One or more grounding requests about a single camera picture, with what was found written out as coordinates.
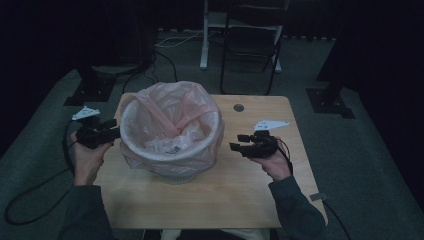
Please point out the black folding chair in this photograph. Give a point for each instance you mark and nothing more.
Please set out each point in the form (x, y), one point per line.
(250, 43)

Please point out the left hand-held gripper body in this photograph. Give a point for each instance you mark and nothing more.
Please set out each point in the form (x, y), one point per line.
(94, 136)

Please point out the black stand with base plate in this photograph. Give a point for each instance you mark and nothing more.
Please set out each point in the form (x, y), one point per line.
(91, 88)
(330, 103)

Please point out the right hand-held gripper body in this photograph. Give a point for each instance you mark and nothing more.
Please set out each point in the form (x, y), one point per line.
(264, 145)

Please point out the white metal desk frame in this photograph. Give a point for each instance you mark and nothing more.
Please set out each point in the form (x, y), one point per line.
(204, 50)

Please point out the person's left hand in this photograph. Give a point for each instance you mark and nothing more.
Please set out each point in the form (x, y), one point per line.
(87, 160)

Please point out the white trash bin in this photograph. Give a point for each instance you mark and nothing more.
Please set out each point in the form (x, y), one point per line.
(179, 179)

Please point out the crumpled clear plastic wrapper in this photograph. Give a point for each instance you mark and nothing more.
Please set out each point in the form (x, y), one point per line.
(186, 138)

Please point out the person's right hand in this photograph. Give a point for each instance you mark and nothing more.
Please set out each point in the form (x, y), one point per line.
(275, 164)

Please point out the grey tape strip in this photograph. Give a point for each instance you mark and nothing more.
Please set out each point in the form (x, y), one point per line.
(318, 196)

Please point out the bin with pink bag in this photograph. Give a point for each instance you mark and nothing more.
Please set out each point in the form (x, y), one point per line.
(173, 110)

